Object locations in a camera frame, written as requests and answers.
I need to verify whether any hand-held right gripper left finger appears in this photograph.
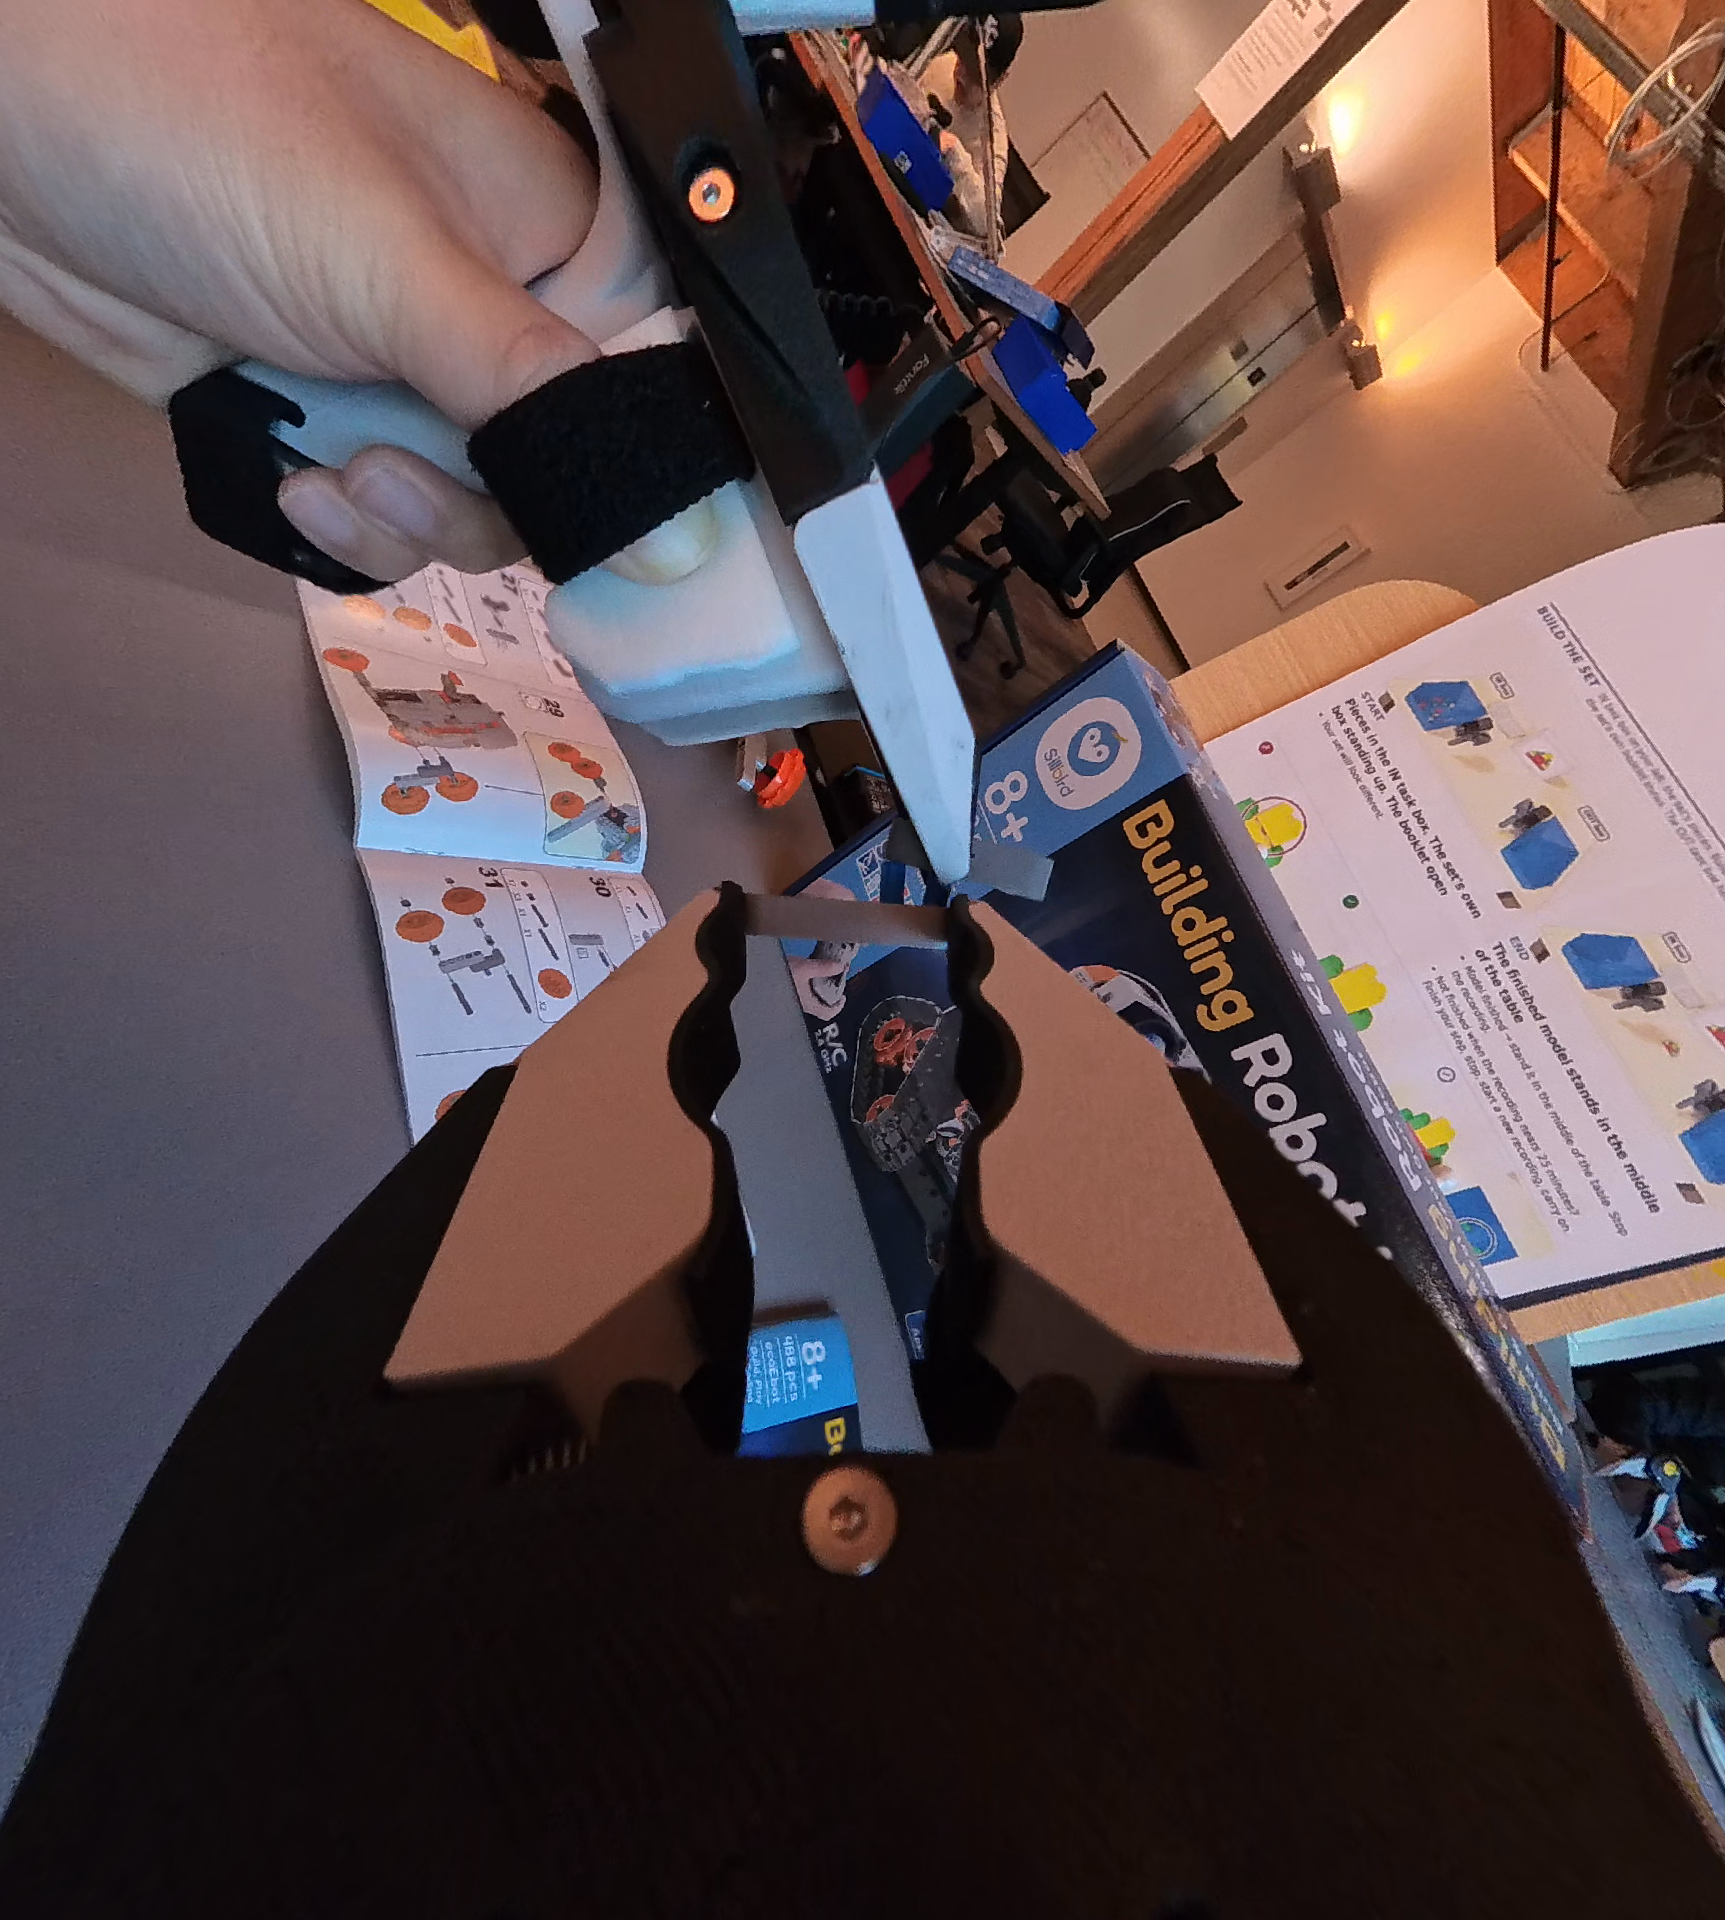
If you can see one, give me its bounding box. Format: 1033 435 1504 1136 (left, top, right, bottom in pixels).
383 884 751 1450

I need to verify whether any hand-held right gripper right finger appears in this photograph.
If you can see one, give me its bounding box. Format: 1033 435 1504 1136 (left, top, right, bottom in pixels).
934 896 1309 1450

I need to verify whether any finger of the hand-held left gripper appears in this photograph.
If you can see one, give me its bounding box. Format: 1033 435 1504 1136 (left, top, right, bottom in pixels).
795 468 980 888

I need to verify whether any light grey holed beam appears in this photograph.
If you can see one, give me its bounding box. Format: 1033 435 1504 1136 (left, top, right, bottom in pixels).
738 891 956 950

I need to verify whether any grey desk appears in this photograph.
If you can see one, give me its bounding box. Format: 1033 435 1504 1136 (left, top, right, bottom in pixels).
0 292 895 1920

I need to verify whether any white task sheet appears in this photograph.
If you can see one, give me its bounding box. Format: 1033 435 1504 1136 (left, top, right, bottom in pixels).
1200 514 1725 1310

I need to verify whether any person's left hand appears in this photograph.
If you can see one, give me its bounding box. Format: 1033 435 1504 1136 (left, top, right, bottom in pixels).
0 0 745 590

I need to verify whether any blue storage bin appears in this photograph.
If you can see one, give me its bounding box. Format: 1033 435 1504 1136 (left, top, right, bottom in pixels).
985 312 1105 456
850 64 956 215

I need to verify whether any blue toy box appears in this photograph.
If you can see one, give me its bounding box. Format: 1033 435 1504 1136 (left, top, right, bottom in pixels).
777 641 1603 1539

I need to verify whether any open instruction booklet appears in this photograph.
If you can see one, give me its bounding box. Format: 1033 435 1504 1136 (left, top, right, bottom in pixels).
297 557 673 1146

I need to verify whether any black office chair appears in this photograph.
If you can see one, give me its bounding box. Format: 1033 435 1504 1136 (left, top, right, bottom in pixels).
937 445 1244 679

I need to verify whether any yellow storage bin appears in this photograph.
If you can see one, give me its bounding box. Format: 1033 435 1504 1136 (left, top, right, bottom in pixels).
358 0 504 83

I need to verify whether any beige chair back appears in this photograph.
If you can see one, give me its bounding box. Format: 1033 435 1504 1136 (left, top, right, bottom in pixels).
1168 579 1484 747

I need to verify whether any white paper notice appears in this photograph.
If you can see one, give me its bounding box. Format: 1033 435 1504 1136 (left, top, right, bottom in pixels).
1196 0 1411 140

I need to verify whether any colourful toy figure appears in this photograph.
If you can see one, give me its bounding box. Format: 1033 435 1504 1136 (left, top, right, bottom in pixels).
1590 1439 1725 1651

